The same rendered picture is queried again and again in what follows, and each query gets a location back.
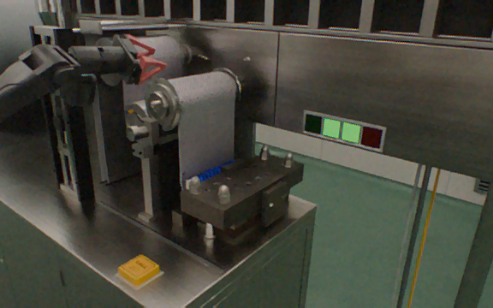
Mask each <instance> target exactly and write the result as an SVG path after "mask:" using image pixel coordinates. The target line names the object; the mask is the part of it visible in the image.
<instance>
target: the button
mask: <svg viewBox="0 0 493 308"><path fill-rule="evenodd" d="M118 269H119V275H120V276H121V277H123V278H124V279H125V280H127V281H129V282H130V283H132V284H133V285H134V286H136V287H137V286H139V285H141V284H142V283H144V282H145V281H147V280H149V279H151V278H152V277H153V276H155V275H156V274H158V273H159V265H158V264H156V263H154V262H152V261H151V260H150V259H149V258H146V257H145V256H143V255H139V256H138V257H136V258H134V259H132V260H131V261H129V262H127V263H125V264H124V265H122V266H120V267H119V268H118Z"/></svg>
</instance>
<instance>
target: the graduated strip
mask: <svg viewBox="0 0 493 308"><path fill-rule="evenodd" d="M96 203H97V204H99V205H101V206H103V207H104V208H105V209H107V210H110V212H111V213H113V214H115V215H117V216H119V217H120V218H122V219H124V220H126V221H127V222H130V223H132V224H133V225H134V226H136V227H138V228H140V229H142V230H144V231H146V232H147V233H148V234H151V235H153V236H154V237H156V238H158V239H160V240H161V241H163V242H165V243H167V244H169V245H170V246H173V247H174V248H175V249H177V250H179V251H181V252H184V253H186V254H187V255H189V256H191V257H192V258H195V259H197V260H198V261H200V262H201V263H202V264H204V265H205V266H207V267H209V268H211V269H213V270H215V271H216V272H218V273H219V274H221V273H222V272H224V271H225V270H226V269H225V268H223V267H221V266H219V265H217V264H215V263H213V262H212V261H210V259H208V258H206V257H204V256H202V255H200V254H198V253H197V252H195V251H193V250H191V249H189V248H188V247H186V246H183V245H181V244H179V243H178V242H176V241H174V240H172V239H170V238H169V237H167V236H165V235H163V234H160V233H159V232H158V231H156V230H154V229H152V228H149V227H148V226H146V225H145V224H143V223H141V222H139V221H137V220H135V219H133V218H132V217H130V216H128V215H126V214H124V213H122V212H120V211H119V210H118V209H117V208H115V207H113V206H111V205H110V204H107V203H105V202H104V201H102V200H100V201H98V202H96Z"/></svg>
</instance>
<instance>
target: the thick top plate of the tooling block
mask: <svg viewBox="0 0 493 308"><path fill-rule="evenodd" d="M259 157H260V155H259V156H257V157H254V158H252V159H250V160H248V161H246V166H244V167H242V168H239V169H237V170H235V171H233V172H231V173H229V174H224V173H223V172H222V173H220V174H217V175H214V176H212V177H211V178H209V179H206V180H204V181H201V182H200V183H201V185H202V192H201V193H190V192H189V191H188V189H184V190H182V191H180V201H181V211H182V212H185V213H187V214H188V215H191V216H194V217H196V218H198V219H199V220H202V221H204V222H207V223H209V224H210V225H212V226H214V227H216V228H220V229H221V230H223V231H224V230H225V229H227V228H229V227H230V226H232V225H234V224H235V223H237V222H238V221H240V220H242V219H243V218H245V217H247V216H249V215H250V214H252V213H253V212H254V211H256V210H258V209H259V208H261V207H262V191H264V190H265V189H267V188H269V187H271V186H273V185H274V184H276V183H277V182H278V181H286V182H287V183H288V184H287V190H288V189H290V188H291V187H293V186H295V185H297V184H298V183H300V182H301V181H303V173H304V164H302V163H297V162H294V166H293V167H291V168H290V167H285V166H283V165H282V164H283V159H285V158H281V157H276V156H273V155H270V159H268V160H262V159H260V158H259ZM221 185H226V186H227V187H228V188H229V194H230V203H228V204H219V203H218V202H217V193H219V187H220V186H221Z"/></svg>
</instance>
